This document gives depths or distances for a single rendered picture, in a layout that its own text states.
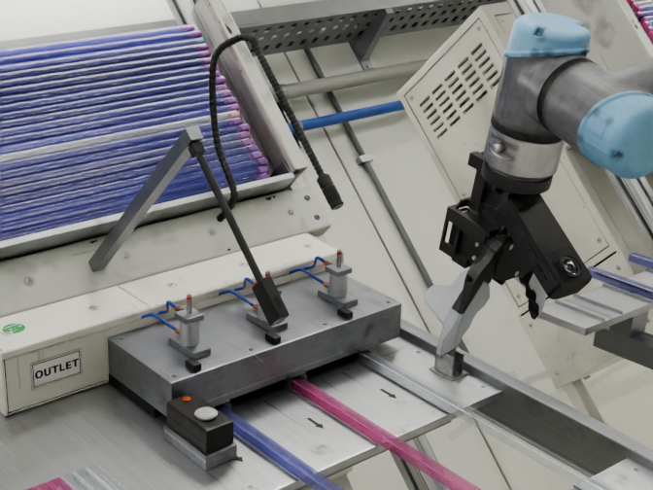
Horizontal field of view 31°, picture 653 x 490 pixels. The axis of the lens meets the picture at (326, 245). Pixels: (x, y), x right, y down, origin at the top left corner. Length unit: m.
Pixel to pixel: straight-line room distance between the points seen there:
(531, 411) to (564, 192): 0.97
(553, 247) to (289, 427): 0.36
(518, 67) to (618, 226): 1.17
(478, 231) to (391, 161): 2.69
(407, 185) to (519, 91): 2.76
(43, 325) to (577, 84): 0.66
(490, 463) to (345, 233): 0.82
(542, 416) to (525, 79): 0.43
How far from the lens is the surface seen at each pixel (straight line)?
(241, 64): 1.70
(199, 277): 1.48
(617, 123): 1.05
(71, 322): 1.38
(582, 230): 2.30
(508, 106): 1.15
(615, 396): 4.03
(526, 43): 1.13
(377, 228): 3.72
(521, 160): 1.16
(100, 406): 1.37
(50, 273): 1.46
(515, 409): 1.42
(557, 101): 1.10
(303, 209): 1.66
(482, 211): 1.23
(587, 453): 1.36
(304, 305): 1.46
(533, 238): 1.18
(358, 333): 1.44
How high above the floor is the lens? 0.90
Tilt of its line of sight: 14 degrees up
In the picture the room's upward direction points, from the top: 27 degrees counter-clockwise
